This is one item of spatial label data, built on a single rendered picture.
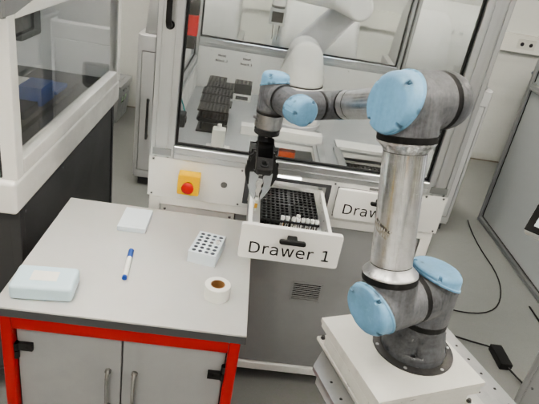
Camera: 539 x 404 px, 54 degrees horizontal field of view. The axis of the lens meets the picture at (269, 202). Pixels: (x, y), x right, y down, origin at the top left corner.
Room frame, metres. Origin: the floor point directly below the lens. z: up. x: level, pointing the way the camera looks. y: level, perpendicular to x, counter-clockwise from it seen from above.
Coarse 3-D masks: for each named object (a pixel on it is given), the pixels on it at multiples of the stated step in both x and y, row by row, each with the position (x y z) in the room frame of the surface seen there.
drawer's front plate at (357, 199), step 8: (344, 192) 1.62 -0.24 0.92; (352, 192) 1.63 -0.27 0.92; (360, 192) 1.63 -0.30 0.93; (368, 192) 1.63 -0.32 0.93; (376, 192) 1.65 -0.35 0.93; (336, 200) 1.62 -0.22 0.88; (344, 200) 1.62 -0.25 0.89; (352, 200) 1.63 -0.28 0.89; (360, 200) 1.63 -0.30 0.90; (368, 200) 1.63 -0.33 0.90; (336, 208) 1.62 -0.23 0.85; (352, 208) 1.63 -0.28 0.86; (360, 208) 1.63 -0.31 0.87; (368, 208) 1.63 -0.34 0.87; (336, 216) 1.62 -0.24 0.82; (344, 216) 1.63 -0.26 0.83; (352, 216) 1.63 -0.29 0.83; (360, 216) 1.63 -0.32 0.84; (368, 216) 1.63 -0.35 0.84
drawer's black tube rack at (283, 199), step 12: (276, 192) 1.57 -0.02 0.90; (288, 192) 1.58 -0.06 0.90; (300, 192) 1.61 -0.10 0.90; (264, 204) 1.47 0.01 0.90; (276, 204) 1.49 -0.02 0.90; (288, 204) 1.50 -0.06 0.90; (300, 204) 1.52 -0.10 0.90; (312, 204) 1.53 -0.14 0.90; (276, 216) 1.40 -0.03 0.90; (312, 216) 1.44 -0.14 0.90
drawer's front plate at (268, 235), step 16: (256, 224) 1.28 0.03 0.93; (272, 224) 1.30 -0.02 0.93; (240, 240) 1.28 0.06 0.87; (256, 240) 1.28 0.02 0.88; (272, 240) 1.28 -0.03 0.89; (304, 240) 1.29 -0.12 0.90; (320, 240) 1.30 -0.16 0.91; (336, 240) 1.30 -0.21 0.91; (240, 256) 1.28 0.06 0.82; (256, 256) 1.28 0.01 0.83; (272, 256) 1.29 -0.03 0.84; (304, 256) 1.29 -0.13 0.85; (320, 256) 1.30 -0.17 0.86; (336, 256) 1.30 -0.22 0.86
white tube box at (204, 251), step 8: (200, 232) 1.40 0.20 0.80; (208, 232) 1.41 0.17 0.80; (200, 240) 1.37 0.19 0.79; (208, 240) 1.37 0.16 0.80; (224, 240) 1.38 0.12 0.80; (192, 248) 1.31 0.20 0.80; (200, 248) 1.31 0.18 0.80; (208, 248) 1.33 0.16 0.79; (216, 248) 1.33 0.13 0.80; (192, 256) 1.29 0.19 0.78; (200, 256) 1.29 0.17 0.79; (208, 256) 1.29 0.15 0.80; (216, 256) 1.29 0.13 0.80; (200, 264) 1.29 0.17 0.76; (208, 264) 1.29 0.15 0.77; (216, 264) 1.30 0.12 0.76
